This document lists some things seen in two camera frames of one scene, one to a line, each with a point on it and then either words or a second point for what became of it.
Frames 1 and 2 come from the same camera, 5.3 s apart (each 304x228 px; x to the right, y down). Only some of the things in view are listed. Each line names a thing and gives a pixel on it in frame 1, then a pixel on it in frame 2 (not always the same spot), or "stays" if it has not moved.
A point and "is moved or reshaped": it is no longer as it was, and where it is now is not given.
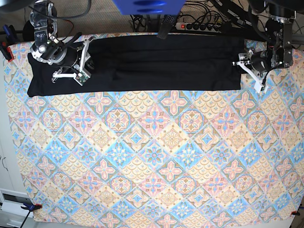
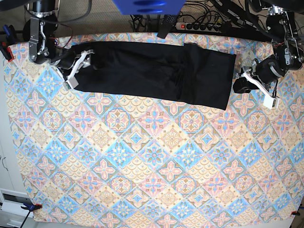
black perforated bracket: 168,23 stays
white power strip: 193,26 stays
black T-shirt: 146,63 is moved or reshaped
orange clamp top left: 11,38 stays
